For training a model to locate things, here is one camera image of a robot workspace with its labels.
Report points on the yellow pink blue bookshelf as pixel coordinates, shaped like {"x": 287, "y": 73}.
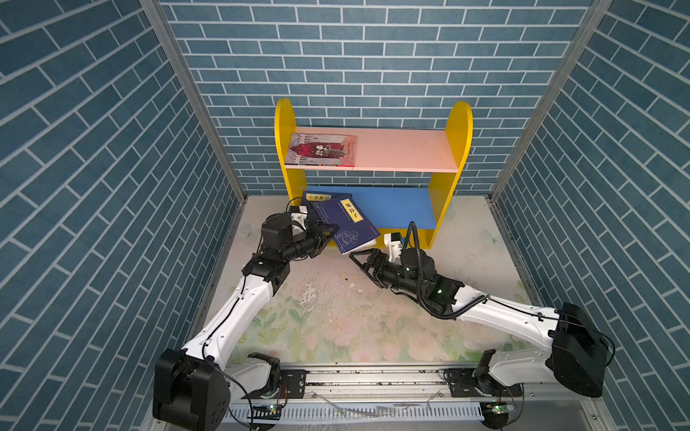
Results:
{"x": 440, "y": 153}

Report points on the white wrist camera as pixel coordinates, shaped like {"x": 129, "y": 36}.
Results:
{"x": 394, "y": 244}
{"x": 299, "y": 215}

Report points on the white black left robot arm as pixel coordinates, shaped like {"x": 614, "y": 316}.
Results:
{"x": 192, "y": 387}

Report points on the navy book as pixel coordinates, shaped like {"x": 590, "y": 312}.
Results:
{"x": 310, "y": 197}
{"x": 357, "y": 232}

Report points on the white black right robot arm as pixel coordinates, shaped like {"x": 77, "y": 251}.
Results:
{"x": 567, "y": 348}

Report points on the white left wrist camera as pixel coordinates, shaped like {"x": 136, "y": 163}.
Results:
{"x": 299, "y": 215}

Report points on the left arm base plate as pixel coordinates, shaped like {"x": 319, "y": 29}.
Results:
{"x": 290, "y": 385}

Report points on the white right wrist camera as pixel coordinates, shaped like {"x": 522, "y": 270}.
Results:
{"x": 394, "y": 244}

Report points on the red illustrated cover book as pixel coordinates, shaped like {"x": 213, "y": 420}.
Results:
{"x": 321, "y": 150}

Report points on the white slotted cable duct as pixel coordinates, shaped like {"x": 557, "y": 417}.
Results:
{"x": 322, "y": 413}

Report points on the green circuit board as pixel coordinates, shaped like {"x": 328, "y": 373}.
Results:
{"x": 271, "y": 412}
{"x": 495, "y": 415}

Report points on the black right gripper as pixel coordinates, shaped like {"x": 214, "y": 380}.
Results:
{"x": 378, "y": 256}

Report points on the left green circuit board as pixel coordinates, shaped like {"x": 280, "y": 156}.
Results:
{"x": 271, "y": 412}

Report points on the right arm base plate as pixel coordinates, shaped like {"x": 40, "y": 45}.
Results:
{"x": 463, "y": 383}

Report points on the right green circuit board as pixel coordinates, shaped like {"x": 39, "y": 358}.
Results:
{"x": 495, "y": 415}

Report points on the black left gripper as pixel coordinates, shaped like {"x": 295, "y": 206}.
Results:
{"x": 317, "y": 239}

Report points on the aluminium front rail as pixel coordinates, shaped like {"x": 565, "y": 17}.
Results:
{"x": 382, "y": 383}

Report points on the floral table mat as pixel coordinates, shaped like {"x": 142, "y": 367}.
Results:
{"x": 328, "y": 311}

